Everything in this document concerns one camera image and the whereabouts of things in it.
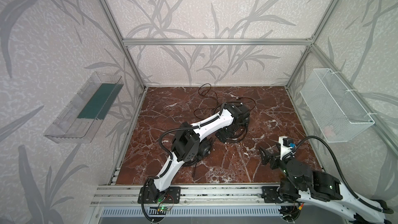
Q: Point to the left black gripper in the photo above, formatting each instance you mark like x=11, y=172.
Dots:
x=226, y=134

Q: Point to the aluminium frame crossbar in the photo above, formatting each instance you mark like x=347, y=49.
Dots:
x=217, y=41

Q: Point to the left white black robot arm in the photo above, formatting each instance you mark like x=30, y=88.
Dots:
x=188, y=145

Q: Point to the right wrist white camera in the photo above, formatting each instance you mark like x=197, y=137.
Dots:
x=287, y=147

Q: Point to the white wire mesh basket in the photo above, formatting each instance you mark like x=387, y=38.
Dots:
x=338, y=113

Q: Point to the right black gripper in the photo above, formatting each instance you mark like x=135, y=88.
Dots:
x=273, y=158

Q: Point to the aluminium front rail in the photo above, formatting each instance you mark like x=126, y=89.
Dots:
x=203, y=194

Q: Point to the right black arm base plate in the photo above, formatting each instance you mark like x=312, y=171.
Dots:
x=270, y=194

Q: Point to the clear plastic wall tray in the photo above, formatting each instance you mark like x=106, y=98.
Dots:
x=79, y=122

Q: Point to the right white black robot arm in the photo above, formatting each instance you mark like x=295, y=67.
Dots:
x=301, y=184

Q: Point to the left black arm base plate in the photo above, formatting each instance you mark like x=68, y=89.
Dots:
x=149, y=196

